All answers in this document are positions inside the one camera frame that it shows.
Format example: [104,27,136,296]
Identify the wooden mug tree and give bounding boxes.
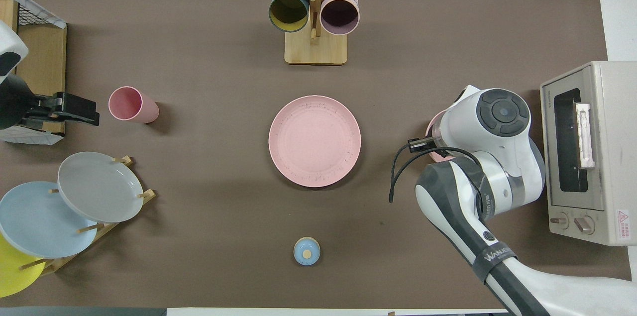
[267,0,364,66]

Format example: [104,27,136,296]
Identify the dark green mug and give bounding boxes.
[269,0,311,33]

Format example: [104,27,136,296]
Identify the wooden plate rack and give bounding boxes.
[20,155,156,277]

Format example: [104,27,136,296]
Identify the pink bowl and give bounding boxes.
[425,109,456,163]

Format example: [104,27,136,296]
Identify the light blue plate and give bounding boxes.
[0,181,99,259]

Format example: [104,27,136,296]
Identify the beige toaster oven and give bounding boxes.
[540,61,637,247]

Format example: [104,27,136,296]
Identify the black cable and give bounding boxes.
[389,137,482,219]

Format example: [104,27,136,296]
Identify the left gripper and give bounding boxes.
[0,75,101,130]

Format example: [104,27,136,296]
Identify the blue lid with wooden knob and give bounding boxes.
[293,237,321,266]

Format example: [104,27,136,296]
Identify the pink cup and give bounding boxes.
[108,86,160,124]

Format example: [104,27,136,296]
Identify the yellow plate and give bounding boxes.
[0,233,47,298]

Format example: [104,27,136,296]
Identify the pink plate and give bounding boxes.
[268,96,362,188]

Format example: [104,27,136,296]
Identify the grey plate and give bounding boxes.
[57,152,145,223]

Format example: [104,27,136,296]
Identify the pink mug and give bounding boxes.
[320,0,360,36]

